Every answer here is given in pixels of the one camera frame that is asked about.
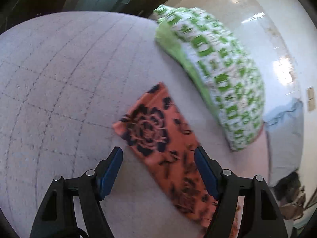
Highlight beige wall switch plate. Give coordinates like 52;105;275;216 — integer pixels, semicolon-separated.
307;87;316;112

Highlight pink bolster cushion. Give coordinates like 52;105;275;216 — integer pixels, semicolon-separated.
231;126;269;180

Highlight orange black floral garment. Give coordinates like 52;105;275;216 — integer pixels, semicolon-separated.
112;82;244;238

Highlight dark brown crumpled clothes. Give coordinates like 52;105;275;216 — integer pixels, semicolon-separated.
273;171;306;220

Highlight light blue pillow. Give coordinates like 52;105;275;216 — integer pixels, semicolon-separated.
263;98;304;187

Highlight green white patterned pillow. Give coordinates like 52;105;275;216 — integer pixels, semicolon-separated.
153;4;265;151

